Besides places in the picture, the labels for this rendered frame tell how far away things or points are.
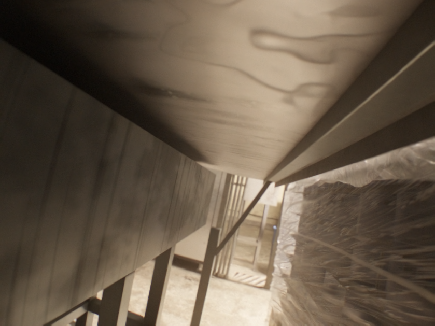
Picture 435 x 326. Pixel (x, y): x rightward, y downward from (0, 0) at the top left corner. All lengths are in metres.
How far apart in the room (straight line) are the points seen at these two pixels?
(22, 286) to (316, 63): 0.28
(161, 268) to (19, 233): 0.45
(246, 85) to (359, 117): 0.10
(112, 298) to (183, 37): 0.38
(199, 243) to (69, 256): 2.47
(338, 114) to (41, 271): 0.29
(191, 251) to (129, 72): 2.56
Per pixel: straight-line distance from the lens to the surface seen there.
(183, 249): 2.76
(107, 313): 0.45
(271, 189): 2.91
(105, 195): 0.29
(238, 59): 0.19
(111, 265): 0.35
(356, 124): 0.21
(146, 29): 0.18
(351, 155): 0.36
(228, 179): 2.61
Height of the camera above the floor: 0.97
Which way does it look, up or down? 8 degrees up
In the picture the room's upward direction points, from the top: 12 degrees clockwise
